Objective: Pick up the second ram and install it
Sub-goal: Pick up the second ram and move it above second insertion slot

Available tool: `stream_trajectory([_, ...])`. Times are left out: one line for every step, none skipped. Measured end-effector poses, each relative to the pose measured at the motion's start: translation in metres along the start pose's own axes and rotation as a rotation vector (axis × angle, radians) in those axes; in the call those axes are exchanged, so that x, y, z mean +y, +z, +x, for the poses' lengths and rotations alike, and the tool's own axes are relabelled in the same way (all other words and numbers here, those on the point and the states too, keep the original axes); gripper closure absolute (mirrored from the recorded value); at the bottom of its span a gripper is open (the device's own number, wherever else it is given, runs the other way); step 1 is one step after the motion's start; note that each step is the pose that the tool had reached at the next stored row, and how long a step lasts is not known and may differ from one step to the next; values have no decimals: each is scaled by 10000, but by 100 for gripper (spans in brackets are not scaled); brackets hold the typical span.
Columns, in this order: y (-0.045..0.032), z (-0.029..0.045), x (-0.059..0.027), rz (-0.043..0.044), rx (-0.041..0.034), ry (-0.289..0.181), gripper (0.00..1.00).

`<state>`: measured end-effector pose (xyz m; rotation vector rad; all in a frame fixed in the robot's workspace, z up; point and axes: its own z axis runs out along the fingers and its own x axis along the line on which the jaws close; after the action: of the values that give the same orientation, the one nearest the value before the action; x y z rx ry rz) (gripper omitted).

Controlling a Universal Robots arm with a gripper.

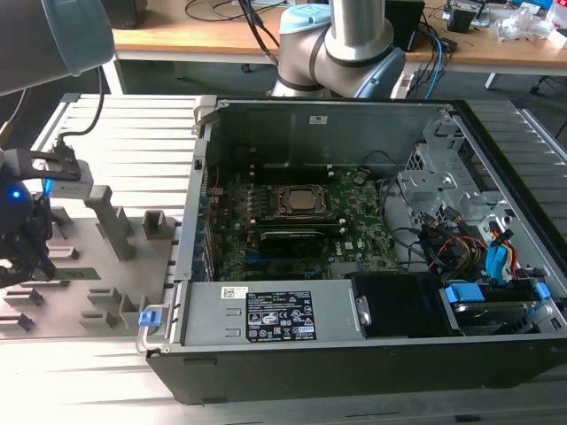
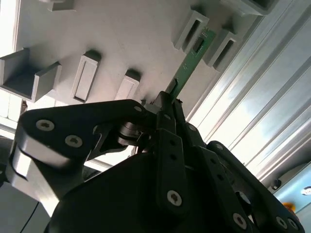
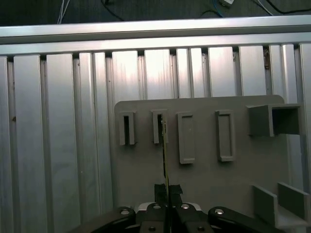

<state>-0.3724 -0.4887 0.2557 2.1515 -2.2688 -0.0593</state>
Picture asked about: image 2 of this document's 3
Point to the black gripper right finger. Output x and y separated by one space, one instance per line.
243 174

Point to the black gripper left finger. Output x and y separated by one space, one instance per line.
73 123

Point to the green RAM stick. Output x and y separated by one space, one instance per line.
192 60

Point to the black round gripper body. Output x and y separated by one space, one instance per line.
109 199

